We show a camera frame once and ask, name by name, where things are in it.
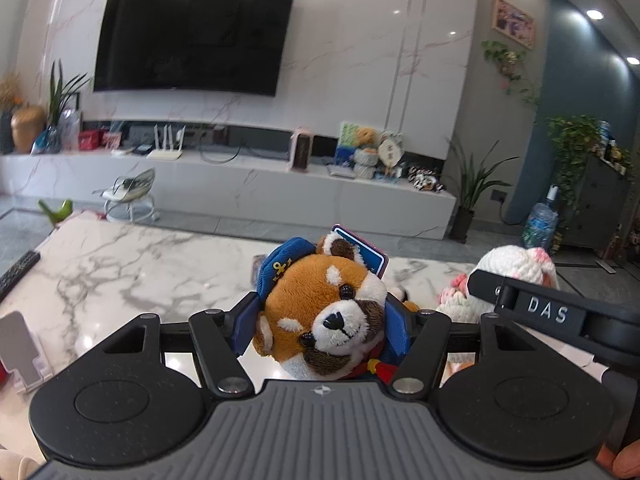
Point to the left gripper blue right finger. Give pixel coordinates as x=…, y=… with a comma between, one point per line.
x=399, y=330

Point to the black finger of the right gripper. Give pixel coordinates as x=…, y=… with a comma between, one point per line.
x=608, y=331

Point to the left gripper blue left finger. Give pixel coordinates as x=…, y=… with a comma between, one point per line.
x=240, y=322

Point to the white pink bunny plush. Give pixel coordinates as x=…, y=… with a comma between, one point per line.
x=532, y=265

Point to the red panda plush toy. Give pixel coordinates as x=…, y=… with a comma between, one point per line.
x=323, y=311

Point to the person's hand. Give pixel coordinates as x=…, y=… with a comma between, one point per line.
x=622, y=465

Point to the dark grey drawer cabinet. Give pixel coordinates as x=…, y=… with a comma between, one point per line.
x=601, y=198

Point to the blue water jug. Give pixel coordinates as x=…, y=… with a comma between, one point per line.
x=541, y=223

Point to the white marble tv cabinet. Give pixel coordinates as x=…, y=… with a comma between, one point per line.
x=246, y=188

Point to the black white toy car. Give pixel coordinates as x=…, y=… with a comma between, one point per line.
x=424, y=180

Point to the potted green floor plant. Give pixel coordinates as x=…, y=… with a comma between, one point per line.
x=475, y=177

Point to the small desk fan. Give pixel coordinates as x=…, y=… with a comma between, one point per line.
x=129, y=199

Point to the brown teddy bear figure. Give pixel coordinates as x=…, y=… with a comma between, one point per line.
x=366, y=154

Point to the pink space heater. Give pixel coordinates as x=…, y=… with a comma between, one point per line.
x=300, y=149

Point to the round paper fan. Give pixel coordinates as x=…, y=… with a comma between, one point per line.
x=390, y=148

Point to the white wifi router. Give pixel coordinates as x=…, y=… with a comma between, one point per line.
x=168, y=144

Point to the white phone stand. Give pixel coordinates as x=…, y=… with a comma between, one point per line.
x=22, y=355

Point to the black remote control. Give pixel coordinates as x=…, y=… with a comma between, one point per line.
x=15, y=273

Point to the hanging ivy plant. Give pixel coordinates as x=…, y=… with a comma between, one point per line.
x=512, y=67

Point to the golden brown vase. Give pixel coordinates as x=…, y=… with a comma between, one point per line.
x=27, y=123

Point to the black wall television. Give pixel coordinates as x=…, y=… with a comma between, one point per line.
x=210, y=45

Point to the framed wall picture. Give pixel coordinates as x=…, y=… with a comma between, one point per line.
x=513, y=23

